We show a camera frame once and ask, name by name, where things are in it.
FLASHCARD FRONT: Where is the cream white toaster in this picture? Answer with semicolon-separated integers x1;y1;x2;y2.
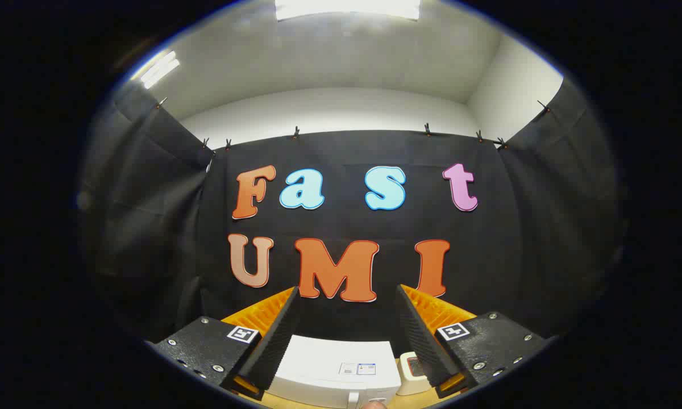
399;351;433;397

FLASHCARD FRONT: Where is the row of black cloth clips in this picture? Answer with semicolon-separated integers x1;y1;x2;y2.
156;98;551;152

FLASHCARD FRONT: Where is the white microwave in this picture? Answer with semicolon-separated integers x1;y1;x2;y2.
264;334;402;409

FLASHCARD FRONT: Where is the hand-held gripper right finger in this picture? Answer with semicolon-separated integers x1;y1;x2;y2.
395;284;552;398

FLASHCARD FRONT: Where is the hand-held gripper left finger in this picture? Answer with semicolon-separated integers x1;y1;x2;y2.
147;286;300;401

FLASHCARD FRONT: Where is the ceiling light panel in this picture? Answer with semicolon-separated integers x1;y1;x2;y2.
131;50;181;90
275;0;421;22

